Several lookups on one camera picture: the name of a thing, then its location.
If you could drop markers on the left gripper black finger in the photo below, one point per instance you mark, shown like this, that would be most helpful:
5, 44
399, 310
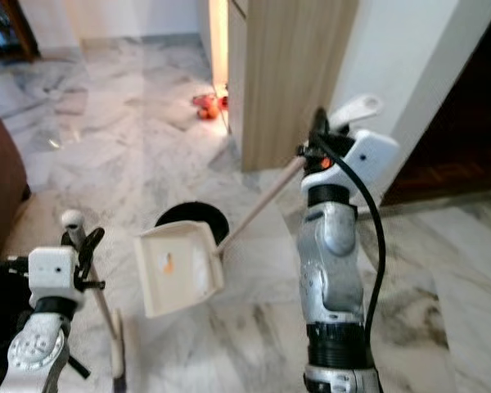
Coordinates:
88, 255
69, 239

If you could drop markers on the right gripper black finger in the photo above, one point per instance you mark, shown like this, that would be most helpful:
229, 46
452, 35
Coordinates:
320, 129

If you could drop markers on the cream broom with round knob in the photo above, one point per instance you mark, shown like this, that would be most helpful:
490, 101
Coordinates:
71, 219

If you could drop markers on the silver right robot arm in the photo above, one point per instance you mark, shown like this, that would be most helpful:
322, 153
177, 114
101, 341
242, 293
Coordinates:
331, 262

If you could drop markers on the light wooden cabinet panel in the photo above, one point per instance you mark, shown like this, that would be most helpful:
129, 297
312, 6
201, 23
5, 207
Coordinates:
295, 74

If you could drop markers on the orange litter scrap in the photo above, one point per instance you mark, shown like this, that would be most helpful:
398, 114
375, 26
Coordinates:
168, 264

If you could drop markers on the brown sofa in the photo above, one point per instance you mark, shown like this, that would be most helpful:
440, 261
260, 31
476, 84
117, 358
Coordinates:
2, 188

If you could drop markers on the black round bin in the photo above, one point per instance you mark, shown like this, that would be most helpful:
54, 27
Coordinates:
192, 214

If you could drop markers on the red orange toy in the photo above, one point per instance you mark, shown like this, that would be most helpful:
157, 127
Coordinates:
206, 108

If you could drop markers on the dark wooden cabinet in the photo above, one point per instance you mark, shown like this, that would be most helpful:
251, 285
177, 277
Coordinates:
6, 29

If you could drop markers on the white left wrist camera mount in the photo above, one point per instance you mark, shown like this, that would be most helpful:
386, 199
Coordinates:
51, 270

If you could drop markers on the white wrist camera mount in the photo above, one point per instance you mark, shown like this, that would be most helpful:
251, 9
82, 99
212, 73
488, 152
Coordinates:
368, 155
51, 270

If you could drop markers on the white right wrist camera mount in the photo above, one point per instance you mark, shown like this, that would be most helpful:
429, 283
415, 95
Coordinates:
368, 155

